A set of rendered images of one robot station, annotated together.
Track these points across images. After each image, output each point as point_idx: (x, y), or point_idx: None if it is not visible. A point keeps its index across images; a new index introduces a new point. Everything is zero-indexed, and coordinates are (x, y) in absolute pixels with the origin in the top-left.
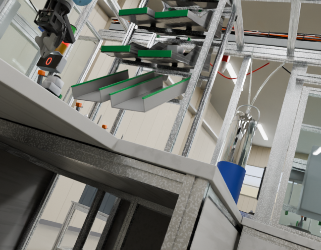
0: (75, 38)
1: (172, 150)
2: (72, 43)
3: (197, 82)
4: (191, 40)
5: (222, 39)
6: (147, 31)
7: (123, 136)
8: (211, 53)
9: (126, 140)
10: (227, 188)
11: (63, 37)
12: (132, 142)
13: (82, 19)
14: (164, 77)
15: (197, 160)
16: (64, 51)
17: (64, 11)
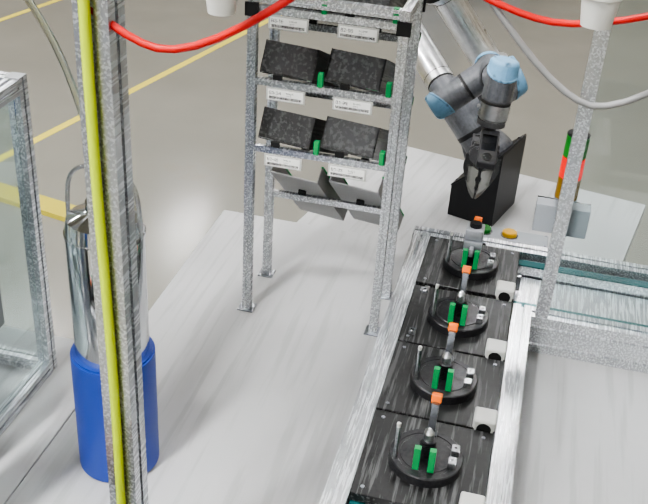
0: (477, 158)
1: (263, 247)
2: (476, 166)
3: (271, 157)
4: (313, 84)
5: (257, 67)
6: (377, 106)
7: (418, 350)
8: (266, 98)
9: (290, 221)
10: (201, 240)
11: (463, 163)
12: (284, 220)
13: (578, 105)
14: (335, 170)
15: (236, 212)
16: (556, 187)
17: (483, 127)
